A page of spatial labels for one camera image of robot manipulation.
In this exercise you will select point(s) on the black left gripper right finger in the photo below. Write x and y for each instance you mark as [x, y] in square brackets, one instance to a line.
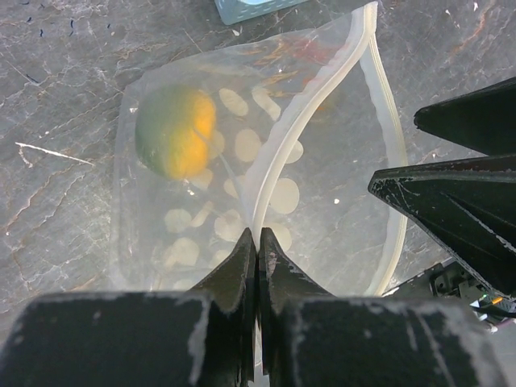
[313, 338]

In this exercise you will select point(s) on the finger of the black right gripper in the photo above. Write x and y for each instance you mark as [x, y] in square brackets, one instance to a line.
[483, 120]

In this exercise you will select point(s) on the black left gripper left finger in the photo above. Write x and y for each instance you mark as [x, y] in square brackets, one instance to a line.
[203, 336]

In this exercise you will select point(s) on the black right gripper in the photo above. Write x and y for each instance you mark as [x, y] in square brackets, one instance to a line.
[468, 207]

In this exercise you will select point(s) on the clear dotted zip top bag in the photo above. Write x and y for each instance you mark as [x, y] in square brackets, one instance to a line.
[304, 118]

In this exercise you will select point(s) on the green yellow toy mango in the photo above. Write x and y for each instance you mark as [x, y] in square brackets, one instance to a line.
[173, 128]

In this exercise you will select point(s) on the light blue plastic basket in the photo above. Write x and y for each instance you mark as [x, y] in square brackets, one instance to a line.
[236, 11]

